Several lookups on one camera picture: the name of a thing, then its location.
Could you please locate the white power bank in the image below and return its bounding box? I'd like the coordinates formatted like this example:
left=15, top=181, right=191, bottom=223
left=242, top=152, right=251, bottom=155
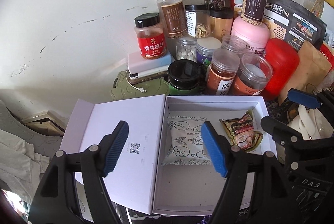
left=127, top=51, right=175, bottom=84

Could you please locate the red plastic canister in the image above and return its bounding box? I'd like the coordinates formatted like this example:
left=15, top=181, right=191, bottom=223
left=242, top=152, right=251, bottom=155
left=262, top=38, right=300, bottom=101

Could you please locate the red label spice jar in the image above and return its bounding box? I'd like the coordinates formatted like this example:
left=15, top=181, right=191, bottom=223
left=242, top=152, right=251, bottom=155
left=134, top=12, right=167, bottom=59

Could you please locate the orange label clear jar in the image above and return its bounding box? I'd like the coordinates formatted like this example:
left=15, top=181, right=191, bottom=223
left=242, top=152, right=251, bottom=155
left=207, top=48, right=240, bottom=95

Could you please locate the purple label jar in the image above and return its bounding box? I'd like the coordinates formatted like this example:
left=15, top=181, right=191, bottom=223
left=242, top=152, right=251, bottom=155
left=196, top=37, right=222, bottom=68

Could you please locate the black lid seed jar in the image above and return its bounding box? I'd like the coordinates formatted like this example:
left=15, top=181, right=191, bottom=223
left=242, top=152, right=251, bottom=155
left=185, top=4, right=211, bottom=38

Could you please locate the white patterned snack packet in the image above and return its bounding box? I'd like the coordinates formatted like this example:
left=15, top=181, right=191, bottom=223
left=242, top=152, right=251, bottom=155
left=161, top=115, right=211, bottom=166

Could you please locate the pink plastic jar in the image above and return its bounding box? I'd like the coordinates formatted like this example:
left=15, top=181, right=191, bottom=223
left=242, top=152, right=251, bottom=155
left=231, top=16, right=270, bottom=56

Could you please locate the kraft paper bag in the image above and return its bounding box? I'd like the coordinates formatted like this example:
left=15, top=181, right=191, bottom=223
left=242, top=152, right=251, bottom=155
left=278, top=41, right=332, bottom=105

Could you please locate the green silicone mat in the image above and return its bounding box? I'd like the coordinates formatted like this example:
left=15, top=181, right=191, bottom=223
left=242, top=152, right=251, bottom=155
left=110, top=71, right=169, bottom=101

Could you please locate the black food pouch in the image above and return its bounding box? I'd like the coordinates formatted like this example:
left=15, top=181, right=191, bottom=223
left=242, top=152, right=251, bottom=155
left=263, top=0, right=327, bottom=51

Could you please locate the brown label tall jar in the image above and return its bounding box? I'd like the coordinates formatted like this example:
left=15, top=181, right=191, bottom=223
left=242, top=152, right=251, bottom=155
left=156, top=0, right=187, bottom=39

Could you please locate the white cartoon dog kettle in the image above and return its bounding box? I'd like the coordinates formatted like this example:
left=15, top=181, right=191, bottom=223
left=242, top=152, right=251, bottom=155
left=288, top=105, right=333, bottom=140

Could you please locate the nutritious cereal packet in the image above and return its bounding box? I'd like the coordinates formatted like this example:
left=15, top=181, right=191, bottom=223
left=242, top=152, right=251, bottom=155
left=220, top=110, right=263, bottom=152

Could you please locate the white gift box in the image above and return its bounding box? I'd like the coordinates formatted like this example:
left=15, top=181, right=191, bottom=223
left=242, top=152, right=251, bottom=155
left=60, top=95, right=268, bottom=217

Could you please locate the white cloth on chair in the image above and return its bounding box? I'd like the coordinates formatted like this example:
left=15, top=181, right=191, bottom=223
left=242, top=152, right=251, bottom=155
left=0, top=130, right=50, bottom=204

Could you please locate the yellow content black lid jar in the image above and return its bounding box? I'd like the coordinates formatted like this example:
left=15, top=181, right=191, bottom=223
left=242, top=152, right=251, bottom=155
left=210, top=7, right=234, bottom=41

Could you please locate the jar with white pieces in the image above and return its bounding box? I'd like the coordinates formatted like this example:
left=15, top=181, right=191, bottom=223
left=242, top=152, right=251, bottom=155
left=176, top=36, right=197, bottom=62

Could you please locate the grey patterned chair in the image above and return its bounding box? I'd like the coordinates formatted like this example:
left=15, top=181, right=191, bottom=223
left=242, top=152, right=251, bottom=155
left=0, top=101, right=62, bottom=158

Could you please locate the wide orange label jar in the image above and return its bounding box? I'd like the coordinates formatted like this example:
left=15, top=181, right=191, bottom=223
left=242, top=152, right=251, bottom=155
left=230, top=52, right=273, bottom=95

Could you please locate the black lid green jar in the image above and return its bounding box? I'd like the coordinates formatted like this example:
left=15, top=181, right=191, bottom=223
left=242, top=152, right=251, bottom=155
left=168, top=59, right=201, bottom=95

